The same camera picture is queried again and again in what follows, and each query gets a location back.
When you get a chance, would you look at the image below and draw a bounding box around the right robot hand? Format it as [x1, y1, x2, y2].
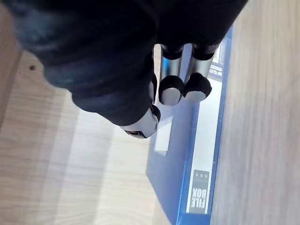
[4, 0, 249, 139]

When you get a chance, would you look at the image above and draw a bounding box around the blue file box folder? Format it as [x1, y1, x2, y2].
[145, 25, 234, 225]

